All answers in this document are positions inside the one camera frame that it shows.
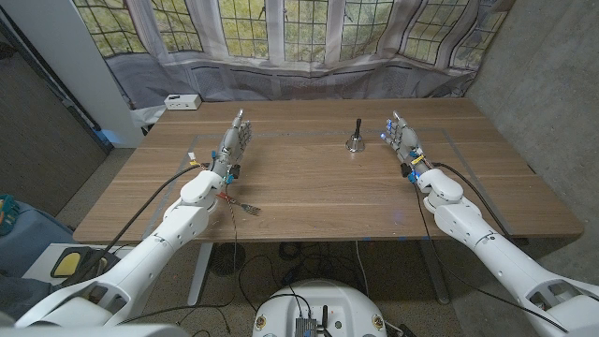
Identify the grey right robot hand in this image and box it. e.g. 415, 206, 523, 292
379, 110, 431, 178

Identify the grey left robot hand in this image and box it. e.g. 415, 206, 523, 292
209, 109, 254, 182

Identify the silver handbell with black handle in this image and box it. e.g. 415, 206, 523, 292
344, 118, 367, 154

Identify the white electrical box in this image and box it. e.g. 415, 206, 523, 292
164, 94, 203, 111

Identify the printed window backdrop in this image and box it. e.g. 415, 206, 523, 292
72, 0, 516, 113

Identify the black round floor disc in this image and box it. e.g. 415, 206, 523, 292
209, 242, 247, 277

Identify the white table leg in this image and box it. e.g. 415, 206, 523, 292
187, 242, 214, 307

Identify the grey table leg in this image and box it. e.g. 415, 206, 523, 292
417, 239, 451, 305

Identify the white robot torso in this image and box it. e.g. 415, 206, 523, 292
252, 279, 388, 337

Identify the grey module on torso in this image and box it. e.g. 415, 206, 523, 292
294, 316, 319, 337

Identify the black and yellow foot pedal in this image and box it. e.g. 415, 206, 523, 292
50, 246, 121, 281

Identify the blue seat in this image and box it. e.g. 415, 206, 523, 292
0, 200, 76, 277

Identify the teal object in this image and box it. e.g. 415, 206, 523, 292
0, 194, 21, 237

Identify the fork with red handle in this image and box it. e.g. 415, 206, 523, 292
215, 192, 262, 217

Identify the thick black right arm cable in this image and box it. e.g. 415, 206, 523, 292
431, 162, 514, 238

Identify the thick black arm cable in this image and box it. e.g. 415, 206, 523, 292
431, 162, 514, 238
58, 162, 212, 287

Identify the thin black left arm wire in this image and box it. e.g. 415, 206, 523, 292
116, 180, 240, 327

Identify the thin black arm wire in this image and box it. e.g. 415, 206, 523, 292
116, 180, 240, 327
411, 180, 570, 334

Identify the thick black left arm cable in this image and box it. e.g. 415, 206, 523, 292
58, 162, 212, 287

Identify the thin black right arm wire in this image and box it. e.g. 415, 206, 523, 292
411, 180, 570, 334

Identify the white floor cable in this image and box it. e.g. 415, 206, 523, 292
354, 241, 371, 299

